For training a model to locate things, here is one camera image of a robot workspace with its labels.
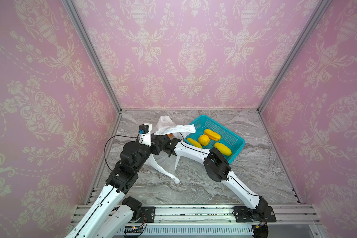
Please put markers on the left aluminium corner post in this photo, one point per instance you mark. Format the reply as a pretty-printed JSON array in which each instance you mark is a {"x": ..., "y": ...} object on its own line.
[{"x": 84, "y": 37}]

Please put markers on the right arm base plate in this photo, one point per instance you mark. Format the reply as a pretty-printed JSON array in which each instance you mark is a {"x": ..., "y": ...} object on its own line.
[{"x": 243, "y": 214}]

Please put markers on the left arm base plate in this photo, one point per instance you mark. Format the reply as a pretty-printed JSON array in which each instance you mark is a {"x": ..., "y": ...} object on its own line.
[{"x": 142, "y": 214}]

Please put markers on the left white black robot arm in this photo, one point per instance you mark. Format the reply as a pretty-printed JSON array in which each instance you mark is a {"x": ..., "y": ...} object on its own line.
[{"x": 112, "y": 209}]

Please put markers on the white plastic bag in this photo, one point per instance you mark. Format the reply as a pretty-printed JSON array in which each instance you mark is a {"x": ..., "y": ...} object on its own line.
[{"x": 166, "y": 126}]

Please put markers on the right aluminium corner post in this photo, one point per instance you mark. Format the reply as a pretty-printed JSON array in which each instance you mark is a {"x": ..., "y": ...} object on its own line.
[{"x": 311, "y": 24}]

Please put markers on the aluminium front rail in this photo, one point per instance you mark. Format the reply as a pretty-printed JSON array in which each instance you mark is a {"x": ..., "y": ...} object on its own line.
[{"x": 217, "y": 221}]

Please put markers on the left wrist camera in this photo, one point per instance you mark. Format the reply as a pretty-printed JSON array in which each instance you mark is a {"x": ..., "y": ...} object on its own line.
[{"x": 145, "y": 133}]

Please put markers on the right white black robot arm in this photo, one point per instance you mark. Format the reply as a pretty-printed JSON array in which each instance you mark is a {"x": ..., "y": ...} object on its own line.
[{"x": 217, "y": 168}]

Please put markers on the yellow lemon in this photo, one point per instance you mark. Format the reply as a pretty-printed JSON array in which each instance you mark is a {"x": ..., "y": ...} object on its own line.
[{"x": 204, "y": 140}]

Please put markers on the yellow banana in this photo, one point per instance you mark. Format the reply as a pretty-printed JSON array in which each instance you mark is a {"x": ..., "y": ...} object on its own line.
[{"x": 194, "y": 143}]

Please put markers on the teal plastic basket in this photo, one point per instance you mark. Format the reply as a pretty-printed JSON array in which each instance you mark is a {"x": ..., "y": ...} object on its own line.
[{"x": 234, "y": 142}]

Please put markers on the aluminium corner post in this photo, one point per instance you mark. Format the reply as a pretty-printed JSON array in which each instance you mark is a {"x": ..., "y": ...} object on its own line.
[
  {"x": 311, "y": 24},
  {"x": 84, "y": 37}
]

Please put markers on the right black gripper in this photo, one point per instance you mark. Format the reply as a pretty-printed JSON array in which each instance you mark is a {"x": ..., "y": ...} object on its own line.
[{"x": 159, "y": 148}]

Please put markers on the orange yellow mango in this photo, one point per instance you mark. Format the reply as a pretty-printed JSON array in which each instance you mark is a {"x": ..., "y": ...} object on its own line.
[{"x": 212, "y": 135}]

